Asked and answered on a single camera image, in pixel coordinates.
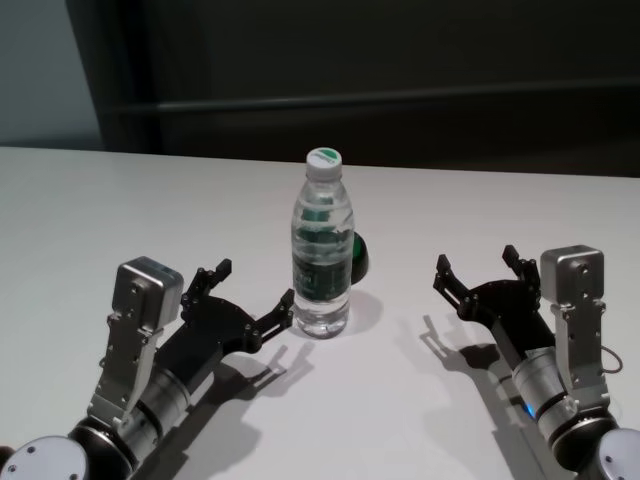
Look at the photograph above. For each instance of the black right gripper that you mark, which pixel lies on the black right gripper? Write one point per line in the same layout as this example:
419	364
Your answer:
510	305

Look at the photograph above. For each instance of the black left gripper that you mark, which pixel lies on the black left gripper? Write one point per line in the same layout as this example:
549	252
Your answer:
220	330

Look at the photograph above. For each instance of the clear water bottle green label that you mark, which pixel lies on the clear water bottle green label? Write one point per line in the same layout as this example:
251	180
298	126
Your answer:
321	260

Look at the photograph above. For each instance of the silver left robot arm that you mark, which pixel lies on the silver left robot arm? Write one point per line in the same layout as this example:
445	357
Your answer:
160	395

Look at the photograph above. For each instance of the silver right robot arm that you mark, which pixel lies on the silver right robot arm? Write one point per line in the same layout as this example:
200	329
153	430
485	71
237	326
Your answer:
537	375

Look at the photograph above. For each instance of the green YES push button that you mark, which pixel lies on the green YES push button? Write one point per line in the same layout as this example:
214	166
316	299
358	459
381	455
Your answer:
361	260

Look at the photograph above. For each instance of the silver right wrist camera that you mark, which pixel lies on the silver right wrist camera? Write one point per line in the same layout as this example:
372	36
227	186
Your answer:
575	270

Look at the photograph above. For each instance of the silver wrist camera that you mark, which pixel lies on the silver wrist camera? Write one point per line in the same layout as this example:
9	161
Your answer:
142	295
575	270

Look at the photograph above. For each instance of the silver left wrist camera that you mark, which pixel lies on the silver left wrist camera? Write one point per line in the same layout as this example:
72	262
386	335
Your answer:
142	295

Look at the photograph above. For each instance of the dark grey wall rail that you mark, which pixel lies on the dark grey wall rail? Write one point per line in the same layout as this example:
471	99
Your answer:
400	102

